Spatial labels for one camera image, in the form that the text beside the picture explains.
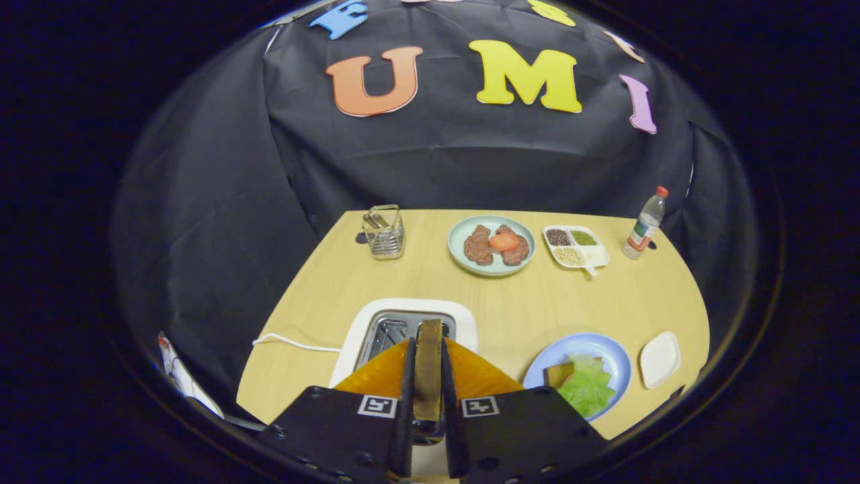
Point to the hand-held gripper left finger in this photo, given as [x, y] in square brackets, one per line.
[406, 403]

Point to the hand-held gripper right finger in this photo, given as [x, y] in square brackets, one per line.
[450, 417]

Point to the brown bread slice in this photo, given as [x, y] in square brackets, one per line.
[557, 373]
[428, 370]

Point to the green lettuce leaf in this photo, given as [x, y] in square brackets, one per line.
[588, 390]

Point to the white toaster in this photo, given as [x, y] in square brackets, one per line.
[416, 306]

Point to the pale green plate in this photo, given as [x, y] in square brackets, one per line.
[494, 271]

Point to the clear utensil holder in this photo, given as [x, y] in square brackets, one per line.
[386, 242]

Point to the blue plate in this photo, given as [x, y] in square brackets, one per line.
[605, 349]

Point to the brown meat piece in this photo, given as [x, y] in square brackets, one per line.
[519, 255]
[477, 249]

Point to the red tomato slice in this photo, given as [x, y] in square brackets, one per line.
[504, 241]

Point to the yellow grains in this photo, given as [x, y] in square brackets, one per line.
[568, 256]

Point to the dark brown seeds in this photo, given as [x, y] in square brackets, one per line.
[557, 237]

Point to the white divided dish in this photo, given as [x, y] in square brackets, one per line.
[594, 257]

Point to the small white plate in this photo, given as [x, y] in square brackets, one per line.
[660, 359]

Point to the green beans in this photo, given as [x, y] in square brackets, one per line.
[583, 237]

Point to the white object with red tip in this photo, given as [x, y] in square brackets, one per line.
[178, 376]

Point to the black backdrop cloth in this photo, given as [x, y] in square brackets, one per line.
[437, 161]

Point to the clear bottle with red cap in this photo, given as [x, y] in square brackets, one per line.
[643, 232]

